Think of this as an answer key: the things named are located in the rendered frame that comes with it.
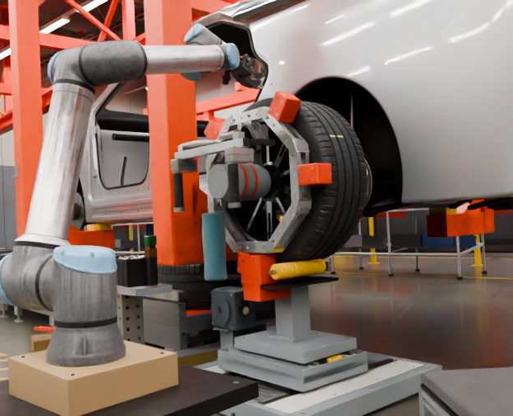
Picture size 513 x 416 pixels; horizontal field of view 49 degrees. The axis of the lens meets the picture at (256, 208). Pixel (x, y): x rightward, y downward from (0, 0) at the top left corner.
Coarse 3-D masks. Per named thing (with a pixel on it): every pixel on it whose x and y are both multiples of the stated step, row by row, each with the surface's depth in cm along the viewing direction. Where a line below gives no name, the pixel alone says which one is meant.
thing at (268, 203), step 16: (272, 160) 220; (272, 176) 224; (288, 176) 216; (272, 192) 224; (288, 192) 211; (240, 208) 238; (256, 208) 226; (272, 208) 219; (240, 224) 232; (256, 224) 237; (272, 224) 219; (256, 240) 223
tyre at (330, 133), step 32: (320, 128) 199; (352, 128) 212; (320, 160) 196; (352, 160) 204; (320, 192) 196; (352, 192) 203; (320, 224) 198; (352, 224) 209; (288, 256) 209; (320, 256) 217
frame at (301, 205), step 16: (256, 112) 209; (224, 128) 224; (272, 128) 202; (288, 128) 201; (288, 144) 195; (304, 144) 195; (208, 160) 232; (224, 160) 233; (304, 160) 196; (208, 192) 233; (304, 192) 196; (208, 208) 233; (224, 208) 234; (288, 208) 196; (304, 208) 194; (288, 224) 197; (240, 240) 222; (272, 240) 203; (288, 240) 204
